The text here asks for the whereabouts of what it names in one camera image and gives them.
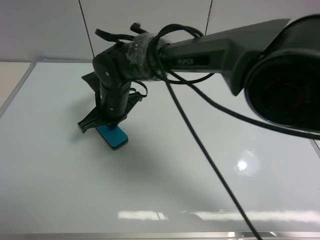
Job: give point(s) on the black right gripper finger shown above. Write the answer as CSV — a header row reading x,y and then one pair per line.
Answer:
x,y
112,127

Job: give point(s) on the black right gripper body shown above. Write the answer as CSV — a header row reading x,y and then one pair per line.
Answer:
x,y
114,99

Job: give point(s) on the teal felt whiteboard eraser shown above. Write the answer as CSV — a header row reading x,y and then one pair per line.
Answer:
x,y
114,137

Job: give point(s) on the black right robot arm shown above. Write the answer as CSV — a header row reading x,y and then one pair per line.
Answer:
x,y
275,63

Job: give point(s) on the white aluminium-framed whiteboard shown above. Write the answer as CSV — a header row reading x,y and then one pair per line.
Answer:
x,y
59,183

